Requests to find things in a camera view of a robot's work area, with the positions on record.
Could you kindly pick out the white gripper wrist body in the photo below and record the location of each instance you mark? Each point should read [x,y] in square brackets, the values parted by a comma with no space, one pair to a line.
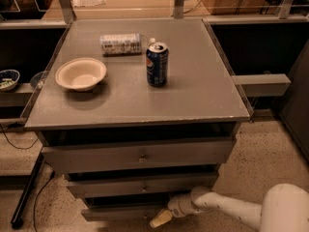
[176,206]

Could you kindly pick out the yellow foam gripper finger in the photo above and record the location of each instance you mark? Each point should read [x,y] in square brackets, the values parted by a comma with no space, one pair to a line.
[164,216]

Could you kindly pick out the grey bottom drawer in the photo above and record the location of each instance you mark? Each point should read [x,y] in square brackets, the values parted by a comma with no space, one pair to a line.
[137,206]

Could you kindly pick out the grey drawer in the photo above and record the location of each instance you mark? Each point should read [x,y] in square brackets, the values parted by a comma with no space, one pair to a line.
[137,206]
[141,185]
[110,157]

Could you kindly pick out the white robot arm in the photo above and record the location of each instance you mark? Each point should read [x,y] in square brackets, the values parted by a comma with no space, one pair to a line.
[285,208]

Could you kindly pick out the grey middle drawer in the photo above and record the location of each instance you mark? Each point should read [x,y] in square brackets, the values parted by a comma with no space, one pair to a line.
[141,185]

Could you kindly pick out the grey top drawer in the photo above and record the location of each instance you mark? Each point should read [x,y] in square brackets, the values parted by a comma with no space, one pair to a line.
[110,157]

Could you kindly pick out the grey drawer cabinet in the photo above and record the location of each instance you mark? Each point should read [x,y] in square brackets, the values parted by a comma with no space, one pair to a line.
[200,101]

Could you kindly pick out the grey side shelf beam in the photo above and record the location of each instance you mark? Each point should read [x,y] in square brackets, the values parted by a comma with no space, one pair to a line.
[263,85]

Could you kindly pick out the black metal floor bar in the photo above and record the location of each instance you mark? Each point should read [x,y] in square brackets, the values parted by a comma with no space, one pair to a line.
[17,221]

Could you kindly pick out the blue pepsi can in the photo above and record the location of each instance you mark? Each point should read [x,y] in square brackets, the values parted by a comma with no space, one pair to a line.
[157,63]

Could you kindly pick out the white paper bowl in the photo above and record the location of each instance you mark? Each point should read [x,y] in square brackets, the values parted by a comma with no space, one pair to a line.
[81,74]

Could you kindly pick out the clear plastic water bottle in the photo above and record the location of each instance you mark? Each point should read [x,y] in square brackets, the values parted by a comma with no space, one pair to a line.
[123,44]

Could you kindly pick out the dark round dish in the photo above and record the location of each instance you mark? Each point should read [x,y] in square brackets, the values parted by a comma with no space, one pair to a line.
[38,80]

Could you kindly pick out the small blue patterned bowl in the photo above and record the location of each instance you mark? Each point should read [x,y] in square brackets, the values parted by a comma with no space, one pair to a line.
[8,80]

